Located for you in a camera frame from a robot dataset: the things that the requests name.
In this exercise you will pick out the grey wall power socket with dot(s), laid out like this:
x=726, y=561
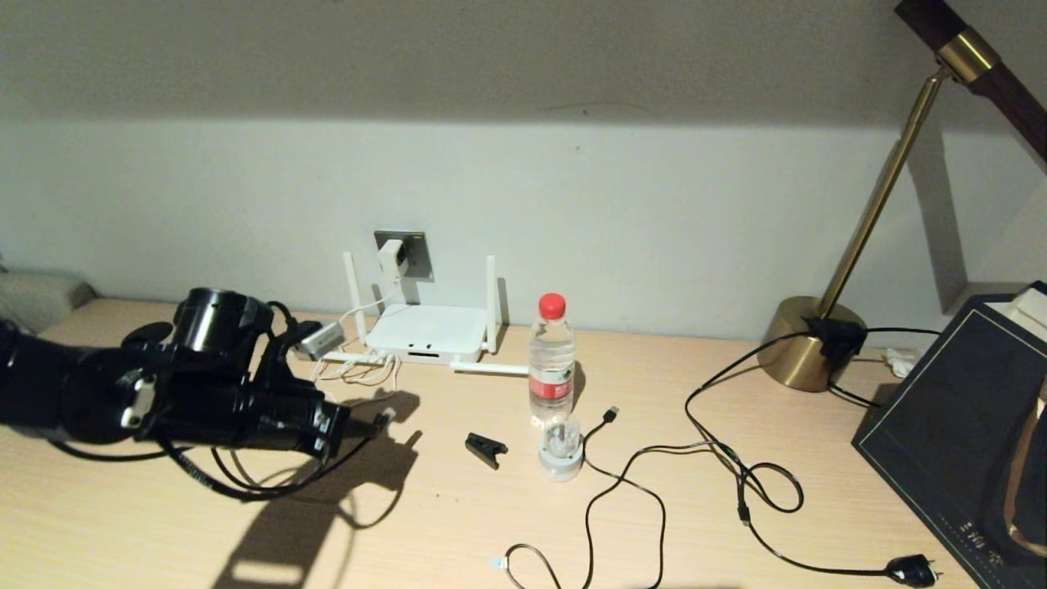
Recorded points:
x=417, y=249

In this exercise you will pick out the white box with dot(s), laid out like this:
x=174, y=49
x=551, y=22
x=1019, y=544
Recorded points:
x=1029, y=315

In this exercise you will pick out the brass desk lamp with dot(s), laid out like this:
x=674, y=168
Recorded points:
x=797, y=352

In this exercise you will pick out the clear water bottle red cap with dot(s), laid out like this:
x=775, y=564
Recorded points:
x=552, y=384

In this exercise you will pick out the small black plastic clip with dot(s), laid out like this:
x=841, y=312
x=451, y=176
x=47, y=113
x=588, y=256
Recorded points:
x=484, y=448

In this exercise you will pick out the white wifi router with antennas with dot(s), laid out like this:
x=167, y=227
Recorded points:
x=425, y=331

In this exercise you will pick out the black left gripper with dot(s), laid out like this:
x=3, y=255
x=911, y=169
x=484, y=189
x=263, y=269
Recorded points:
x=331, y=425

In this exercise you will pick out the black block on lamp base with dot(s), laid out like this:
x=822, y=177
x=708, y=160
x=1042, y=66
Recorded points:
x=838, y=337

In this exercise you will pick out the small white clear-dome humidifier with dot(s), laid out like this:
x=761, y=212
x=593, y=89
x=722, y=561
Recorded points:
x=561, y=462

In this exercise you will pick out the small white crumpled item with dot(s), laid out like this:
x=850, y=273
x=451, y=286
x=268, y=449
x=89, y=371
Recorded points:
x=900, y=364

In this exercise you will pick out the grey cushion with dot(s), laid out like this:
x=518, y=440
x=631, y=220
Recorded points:
x=41, y=294

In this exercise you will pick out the dark blue gift bag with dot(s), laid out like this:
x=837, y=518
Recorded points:
x=949, y=442

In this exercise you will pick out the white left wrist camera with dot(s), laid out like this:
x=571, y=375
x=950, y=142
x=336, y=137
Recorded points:
x=321, y=339

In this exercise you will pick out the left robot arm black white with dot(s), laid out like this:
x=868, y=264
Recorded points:
x=98, y=393

